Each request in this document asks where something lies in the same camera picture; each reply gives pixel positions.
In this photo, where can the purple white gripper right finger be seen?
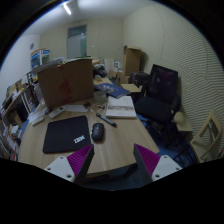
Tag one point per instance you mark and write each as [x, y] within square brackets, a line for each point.
[154, 165]

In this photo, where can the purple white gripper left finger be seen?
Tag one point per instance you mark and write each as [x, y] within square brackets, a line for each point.
[74, 167]

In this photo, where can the black IBM mouse pad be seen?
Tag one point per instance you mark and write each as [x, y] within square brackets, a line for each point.
[67, 135]

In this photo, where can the black computer mouse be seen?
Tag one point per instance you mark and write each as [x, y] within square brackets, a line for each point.
[97, 132]

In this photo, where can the light wooden chair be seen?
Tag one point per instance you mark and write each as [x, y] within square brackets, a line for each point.
[207, 136]

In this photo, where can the black marker pen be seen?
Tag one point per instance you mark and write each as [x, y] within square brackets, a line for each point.
[106, 120]

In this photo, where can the white paper sheet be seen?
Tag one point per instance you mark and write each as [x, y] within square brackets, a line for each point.
[75, 108]

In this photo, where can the white remote control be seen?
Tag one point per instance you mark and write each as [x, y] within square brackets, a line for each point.
[57, 112]

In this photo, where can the black office chair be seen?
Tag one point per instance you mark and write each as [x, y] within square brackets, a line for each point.
[160, 100]

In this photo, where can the white open book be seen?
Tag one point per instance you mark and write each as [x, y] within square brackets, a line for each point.
[120, 108]

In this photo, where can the large brown cardboard box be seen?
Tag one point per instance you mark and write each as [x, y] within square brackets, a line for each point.
[67, 83]

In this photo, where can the dark blue book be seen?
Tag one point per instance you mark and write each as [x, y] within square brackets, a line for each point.
[112, 90]

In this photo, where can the bookshelf with clutter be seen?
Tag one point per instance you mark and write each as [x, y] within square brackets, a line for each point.
[15, 114]

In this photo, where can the tall cardboard box background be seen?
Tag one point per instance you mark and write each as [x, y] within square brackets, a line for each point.
[131, 60]

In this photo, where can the blue white box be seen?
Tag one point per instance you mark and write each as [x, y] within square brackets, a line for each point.
[40, 57]

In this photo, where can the grey door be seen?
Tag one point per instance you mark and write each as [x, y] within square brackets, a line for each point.
[76, 42]

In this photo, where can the ceiling light tube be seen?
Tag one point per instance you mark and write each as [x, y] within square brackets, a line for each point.
[67, 9]

